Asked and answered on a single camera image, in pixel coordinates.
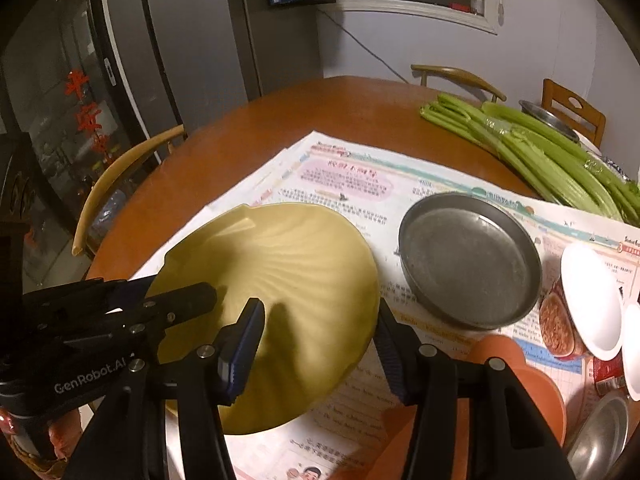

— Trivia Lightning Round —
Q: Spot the bunch of green celery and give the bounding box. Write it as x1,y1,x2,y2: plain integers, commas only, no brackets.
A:
420,93,639,226

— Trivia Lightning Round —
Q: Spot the glass door with red characters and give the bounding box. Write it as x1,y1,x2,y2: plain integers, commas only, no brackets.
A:
0,0,147,241

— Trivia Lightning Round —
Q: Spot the red packaging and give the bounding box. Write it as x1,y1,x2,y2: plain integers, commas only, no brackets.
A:
592,353,626,396

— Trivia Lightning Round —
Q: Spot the wooden chair slatted back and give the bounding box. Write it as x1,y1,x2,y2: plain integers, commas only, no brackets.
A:
541,78,606,148

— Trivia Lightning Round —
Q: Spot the light wooden chair left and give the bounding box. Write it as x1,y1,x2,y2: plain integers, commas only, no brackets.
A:
72,125,186,257

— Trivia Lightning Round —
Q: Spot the white bowl with patterned outside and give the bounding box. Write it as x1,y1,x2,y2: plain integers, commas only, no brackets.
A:
538,242,623,361

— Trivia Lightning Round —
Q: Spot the yellow shell-shaped plate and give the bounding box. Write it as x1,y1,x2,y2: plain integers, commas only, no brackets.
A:
149,203,380,434

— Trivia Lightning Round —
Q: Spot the round grey metal pan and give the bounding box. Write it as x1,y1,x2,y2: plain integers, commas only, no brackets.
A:
398,193,542,332

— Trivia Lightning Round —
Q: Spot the grey refrigerator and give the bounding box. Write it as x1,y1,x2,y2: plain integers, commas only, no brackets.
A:
84,0,324,162

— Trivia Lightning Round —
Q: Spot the wooden chair curved back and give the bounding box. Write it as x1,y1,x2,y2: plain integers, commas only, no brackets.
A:
410,64,506,102

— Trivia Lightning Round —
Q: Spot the stainless steel bowl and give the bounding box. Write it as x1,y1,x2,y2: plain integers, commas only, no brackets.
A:
565,391,629,480

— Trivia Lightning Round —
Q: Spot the printed newspaper sheet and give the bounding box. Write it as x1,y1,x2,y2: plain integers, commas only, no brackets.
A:
129,130,640,480

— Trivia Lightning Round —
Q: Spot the black wall cable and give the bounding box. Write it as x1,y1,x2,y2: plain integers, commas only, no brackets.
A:
316,6,410,85

